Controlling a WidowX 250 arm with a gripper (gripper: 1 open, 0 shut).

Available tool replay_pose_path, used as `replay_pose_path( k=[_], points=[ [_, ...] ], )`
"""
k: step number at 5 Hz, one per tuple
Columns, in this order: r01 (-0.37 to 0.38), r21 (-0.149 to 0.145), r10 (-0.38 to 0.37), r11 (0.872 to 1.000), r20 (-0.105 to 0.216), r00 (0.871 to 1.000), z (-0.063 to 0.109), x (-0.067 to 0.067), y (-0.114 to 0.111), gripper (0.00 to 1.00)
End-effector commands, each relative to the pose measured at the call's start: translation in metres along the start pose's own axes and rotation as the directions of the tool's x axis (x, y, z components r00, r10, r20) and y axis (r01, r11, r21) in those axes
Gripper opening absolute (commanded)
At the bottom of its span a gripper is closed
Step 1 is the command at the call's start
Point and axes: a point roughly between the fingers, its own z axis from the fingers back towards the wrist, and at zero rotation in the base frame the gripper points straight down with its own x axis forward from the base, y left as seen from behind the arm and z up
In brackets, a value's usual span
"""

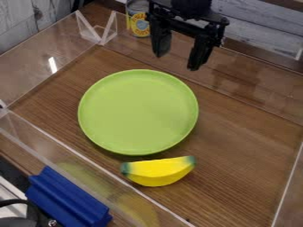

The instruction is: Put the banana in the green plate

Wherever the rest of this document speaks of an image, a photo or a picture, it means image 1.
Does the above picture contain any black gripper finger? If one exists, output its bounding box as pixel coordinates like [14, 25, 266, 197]
[151, 19, 173, 58]
[187, 35, 214, 71]

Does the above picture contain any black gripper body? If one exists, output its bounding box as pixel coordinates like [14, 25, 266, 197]
[147, 0, 230, 39]

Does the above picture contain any yellow toy banana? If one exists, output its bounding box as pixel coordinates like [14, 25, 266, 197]
[121, 156, 197, 187]

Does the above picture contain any green round plate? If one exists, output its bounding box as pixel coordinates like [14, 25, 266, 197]
[78, 69, 199, 156]

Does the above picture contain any yellow labelled tin can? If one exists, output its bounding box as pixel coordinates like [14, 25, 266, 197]
[126, 0, 151, 38]

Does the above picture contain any blue plastic clamp block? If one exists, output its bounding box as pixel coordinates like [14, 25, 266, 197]
[27, 166, 113, 227]

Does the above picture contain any clear acrylic front wall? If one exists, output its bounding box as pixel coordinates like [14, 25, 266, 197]
[0, 109, 195, 227]

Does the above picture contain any black cable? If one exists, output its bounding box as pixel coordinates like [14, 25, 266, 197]
[0, 199, 31, 209]

